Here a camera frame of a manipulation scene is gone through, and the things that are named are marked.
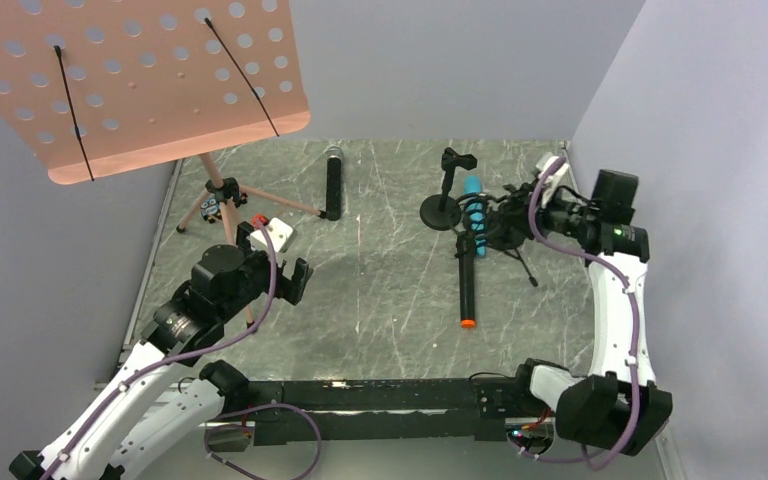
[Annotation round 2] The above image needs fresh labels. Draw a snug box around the black shock mount tripod stand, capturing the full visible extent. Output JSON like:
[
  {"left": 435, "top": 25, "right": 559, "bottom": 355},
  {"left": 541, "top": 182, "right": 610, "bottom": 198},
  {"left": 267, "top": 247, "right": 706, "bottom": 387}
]
[{"left": 456, "top": 184, "right": 539, "bottom": 287}]

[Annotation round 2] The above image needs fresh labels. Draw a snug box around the black microphone orange end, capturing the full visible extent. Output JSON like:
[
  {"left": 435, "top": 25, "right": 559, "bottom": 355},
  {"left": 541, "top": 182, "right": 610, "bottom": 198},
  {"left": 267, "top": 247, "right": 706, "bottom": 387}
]
[{"left": 456, "top": 232, "right": 477, "bottom": 329}]

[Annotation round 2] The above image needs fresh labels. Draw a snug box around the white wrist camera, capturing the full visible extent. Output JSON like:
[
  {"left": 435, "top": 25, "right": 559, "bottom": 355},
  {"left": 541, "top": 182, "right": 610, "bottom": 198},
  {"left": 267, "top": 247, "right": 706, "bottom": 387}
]
[
  {"left": 249, "top": 214, "right": 296, "bottom": 254},
  {"left": 536, "top": 153, "right": 569, "bottom": 197}
]

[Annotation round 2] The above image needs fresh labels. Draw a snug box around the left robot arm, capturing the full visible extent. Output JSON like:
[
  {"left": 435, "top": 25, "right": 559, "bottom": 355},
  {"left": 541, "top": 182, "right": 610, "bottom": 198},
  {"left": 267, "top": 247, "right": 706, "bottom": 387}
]
[{"left": 8, "top": 216, "right": 313, "bottom": 479}]

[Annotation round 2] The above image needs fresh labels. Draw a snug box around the black microphone silver grille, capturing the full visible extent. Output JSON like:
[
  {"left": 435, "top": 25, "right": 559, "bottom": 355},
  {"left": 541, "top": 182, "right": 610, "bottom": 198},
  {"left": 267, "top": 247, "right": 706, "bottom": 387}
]
[{"left": 325, "top": 145, "right": 344, "bottom": 221}]

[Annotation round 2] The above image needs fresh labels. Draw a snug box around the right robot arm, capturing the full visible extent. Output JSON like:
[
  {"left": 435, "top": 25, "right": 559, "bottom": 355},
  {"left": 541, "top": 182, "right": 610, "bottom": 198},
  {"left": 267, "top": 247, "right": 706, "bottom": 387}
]
[{"left": 515, "top": 170, "right": 673, "bottom": 470}]

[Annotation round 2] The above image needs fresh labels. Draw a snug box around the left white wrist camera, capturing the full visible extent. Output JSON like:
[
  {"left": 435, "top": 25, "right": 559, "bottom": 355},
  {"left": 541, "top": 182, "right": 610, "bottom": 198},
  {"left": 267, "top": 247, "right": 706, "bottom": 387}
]
[{"left": 249, "top": 214, "right": 296, "bottom": 254}]

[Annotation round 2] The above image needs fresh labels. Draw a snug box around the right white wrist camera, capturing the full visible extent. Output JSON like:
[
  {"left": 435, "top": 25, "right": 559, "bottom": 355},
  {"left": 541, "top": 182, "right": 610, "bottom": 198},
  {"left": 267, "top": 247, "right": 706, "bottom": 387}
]
[{"left": 536, "top": 153, "right": 569, "bottom": 197}]

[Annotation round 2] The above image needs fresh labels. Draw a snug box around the blue microphone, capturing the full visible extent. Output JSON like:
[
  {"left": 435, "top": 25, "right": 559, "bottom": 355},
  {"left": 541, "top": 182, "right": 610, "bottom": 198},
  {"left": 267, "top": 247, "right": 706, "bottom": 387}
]
[{"left": 464, "top": 175, "right": 486, "bottom": 258}]

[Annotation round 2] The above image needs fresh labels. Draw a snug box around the pink perforated music stand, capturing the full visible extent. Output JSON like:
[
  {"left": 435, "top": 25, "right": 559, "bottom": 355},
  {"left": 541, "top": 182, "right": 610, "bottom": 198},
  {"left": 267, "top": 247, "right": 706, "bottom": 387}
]
[{"left": 0, "top": 0, "right": 327, "bottom": 329}]

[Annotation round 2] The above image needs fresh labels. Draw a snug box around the black round-base mic stand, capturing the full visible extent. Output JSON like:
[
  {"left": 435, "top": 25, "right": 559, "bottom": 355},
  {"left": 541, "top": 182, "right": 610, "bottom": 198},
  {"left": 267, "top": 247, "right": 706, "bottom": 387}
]
[{"left": 419, "top": 147, "right": 478, "bottom": 231}]

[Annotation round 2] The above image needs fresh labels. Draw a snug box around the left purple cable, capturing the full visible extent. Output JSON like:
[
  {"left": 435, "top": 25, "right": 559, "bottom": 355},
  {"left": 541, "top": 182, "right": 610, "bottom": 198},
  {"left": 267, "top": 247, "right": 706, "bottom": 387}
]
[{"left": 39, "top": 221, "right": 324, "bottom": 480}]

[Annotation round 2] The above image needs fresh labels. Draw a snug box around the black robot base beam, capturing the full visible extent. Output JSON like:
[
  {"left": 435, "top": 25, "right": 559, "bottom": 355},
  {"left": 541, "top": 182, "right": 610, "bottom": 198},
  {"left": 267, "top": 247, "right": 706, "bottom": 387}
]
[{"left": 198, "top": 361, "right": 554, "bottom": 446}]

